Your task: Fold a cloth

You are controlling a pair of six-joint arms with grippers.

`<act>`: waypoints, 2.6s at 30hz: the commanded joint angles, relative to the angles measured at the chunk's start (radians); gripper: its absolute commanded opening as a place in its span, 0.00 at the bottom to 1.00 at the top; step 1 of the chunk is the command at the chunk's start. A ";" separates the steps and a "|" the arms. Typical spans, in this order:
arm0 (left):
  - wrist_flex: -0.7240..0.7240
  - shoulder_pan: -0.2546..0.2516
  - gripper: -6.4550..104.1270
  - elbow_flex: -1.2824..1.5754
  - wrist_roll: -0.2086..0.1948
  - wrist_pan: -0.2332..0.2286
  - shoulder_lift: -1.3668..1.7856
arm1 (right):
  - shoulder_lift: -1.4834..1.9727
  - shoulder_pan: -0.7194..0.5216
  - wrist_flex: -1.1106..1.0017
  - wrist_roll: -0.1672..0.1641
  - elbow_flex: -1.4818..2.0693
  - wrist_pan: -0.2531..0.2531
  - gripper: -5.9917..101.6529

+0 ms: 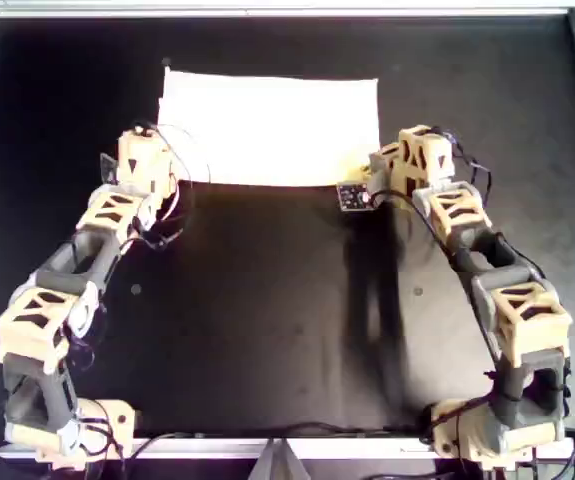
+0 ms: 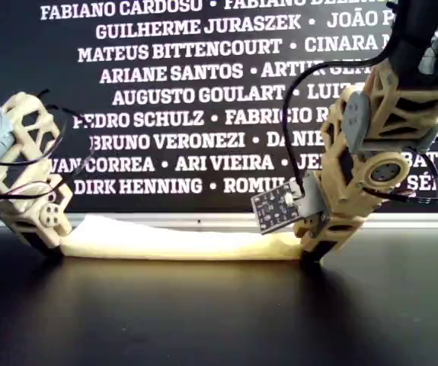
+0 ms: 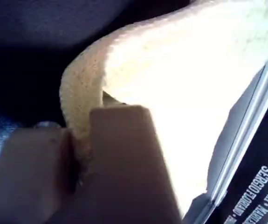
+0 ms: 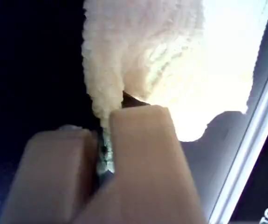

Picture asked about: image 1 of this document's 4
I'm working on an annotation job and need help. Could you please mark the black right arm servo wires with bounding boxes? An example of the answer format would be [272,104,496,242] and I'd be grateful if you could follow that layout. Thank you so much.
[434,124,494,214]

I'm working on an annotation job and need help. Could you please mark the grey pyramid camera mount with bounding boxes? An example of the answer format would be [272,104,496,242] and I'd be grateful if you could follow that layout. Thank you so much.
[249,438,313,480]

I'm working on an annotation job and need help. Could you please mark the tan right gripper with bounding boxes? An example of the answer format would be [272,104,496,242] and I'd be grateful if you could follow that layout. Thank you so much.
[388,123,457,196]

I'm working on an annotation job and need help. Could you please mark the right wrist camera circuit board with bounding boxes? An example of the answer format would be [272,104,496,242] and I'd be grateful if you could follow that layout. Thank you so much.
[335,181,374,215]

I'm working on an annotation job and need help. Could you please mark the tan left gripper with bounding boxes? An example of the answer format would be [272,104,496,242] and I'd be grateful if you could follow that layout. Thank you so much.
[115,126,174,200]

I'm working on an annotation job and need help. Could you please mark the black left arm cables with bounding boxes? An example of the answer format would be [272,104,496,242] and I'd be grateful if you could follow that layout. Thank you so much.
[130,118,214,252]

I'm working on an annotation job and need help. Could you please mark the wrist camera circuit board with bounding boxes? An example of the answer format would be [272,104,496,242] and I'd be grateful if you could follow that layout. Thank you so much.
[335,181,374,215]
[97,152,119,185]

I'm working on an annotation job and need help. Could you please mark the left wrist camera circuit board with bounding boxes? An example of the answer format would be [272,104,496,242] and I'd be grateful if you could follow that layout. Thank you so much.
[97,152,119,185]

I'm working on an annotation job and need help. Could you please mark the cream yellow cloth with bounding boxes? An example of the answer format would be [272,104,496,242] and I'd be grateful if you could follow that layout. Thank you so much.
[156,67,382,189]

